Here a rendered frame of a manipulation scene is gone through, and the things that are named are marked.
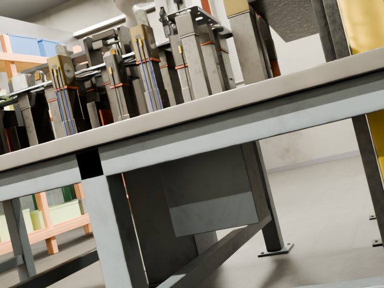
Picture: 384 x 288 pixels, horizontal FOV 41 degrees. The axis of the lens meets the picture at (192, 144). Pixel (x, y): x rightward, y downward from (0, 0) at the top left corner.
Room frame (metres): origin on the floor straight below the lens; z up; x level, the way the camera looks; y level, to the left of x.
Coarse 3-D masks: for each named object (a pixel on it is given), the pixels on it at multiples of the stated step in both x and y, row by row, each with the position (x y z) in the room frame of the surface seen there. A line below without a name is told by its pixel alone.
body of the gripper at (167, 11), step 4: (156, 0) 1.83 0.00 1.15; (160, 0) 1.83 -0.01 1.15; (164, 0) 1.82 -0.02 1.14; (168, 0) 1.84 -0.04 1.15; (172, 0) 1.88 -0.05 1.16; (156, 4) 1.83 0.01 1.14; (160, 4) 1.83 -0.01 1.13; (164, 4) 1.82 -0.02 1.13; (168, 4) 1.83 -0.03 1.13; (172, 4) 1.87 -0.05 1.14; (156, 8) 1.83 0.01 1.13; (160, 8) 1.83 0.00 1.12; (164, 8) 1.82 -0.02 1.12; (168, 8) 1.82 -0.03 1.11; (172, 8) 1.86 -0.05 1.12; (168, 12) 1.82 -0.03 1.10; (172, 12) 1.85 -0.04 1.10; (160, 20) 1.85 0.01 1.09
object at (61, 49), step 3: (57, 45) 1.90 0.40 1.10; (60, 45) 1.89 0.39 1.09; (63, 45) 1.90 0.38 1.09; (57, 48) 1.90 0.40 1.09; (60, 48) 1.90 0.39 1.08; (63, 48) 1.89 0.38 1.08; (66, 48) 1.91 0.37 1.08; (57, 51) 1.90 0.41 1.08; (60, 51) 1.90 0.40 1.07; (63, 51) 1.90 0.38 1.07; (66, 51) 1.91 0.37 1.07; (57, 54) 1.91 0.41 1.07; (60, 54) 1.90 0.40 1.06; (63, 54) 1.90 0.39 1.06; (66, 54) 1.90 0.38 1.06
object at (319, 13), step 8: (312, 0) 1.56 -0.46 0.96; (320, 0) 1.55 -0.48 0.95; (320, 8) 1.55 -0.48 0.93; (320, 16) 1.56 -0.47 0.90; (320, 24) 1.56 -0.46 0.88; (320, 32) 1.56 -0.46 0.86; (328, 32) 1.55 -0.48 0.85; (328, 40) 1.55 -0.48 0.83; (328, 48) 1.56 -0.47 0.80; (328, 56) 1.56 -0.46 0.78
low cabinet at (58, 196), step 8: (48, 192) 7.86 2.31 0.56; (56, 192) 7.81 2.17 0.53; (64, 192) 7.76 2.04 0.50; (72, 192) 7.76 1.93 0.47; (24, 200) 8.04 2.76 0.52; (32, 200) 7.99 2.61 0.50; (48, 200) 7.87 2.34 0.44; (56, 200) 7.82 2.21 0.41; (64, 200) 7.77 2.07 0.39; (0, 208) 8.23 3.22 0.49; (24, 208) 8.06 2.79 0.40; (32, 208) 8.00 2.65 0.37
